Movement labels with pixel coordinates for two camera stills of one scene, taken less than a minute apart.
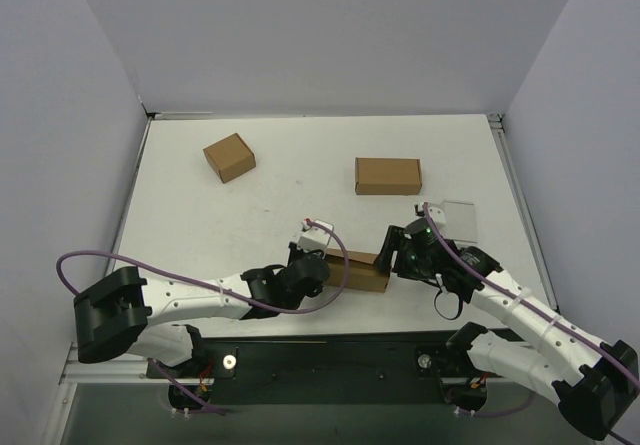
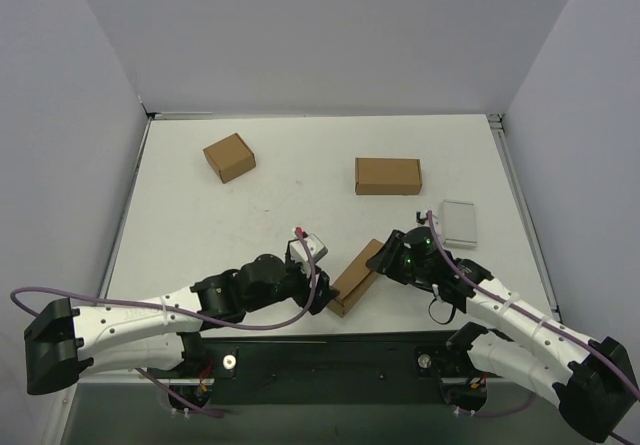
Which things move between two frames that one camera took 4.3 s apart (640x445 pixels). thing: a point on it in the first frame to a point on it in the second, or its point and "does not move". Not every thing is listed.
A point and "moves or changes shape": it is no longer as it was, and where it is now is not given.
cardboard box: [363, 274] moves or changes shape
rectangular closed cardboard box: [388, 176] does not move
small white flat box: [460, 221] does not move
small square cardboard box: [230, 158] does not move
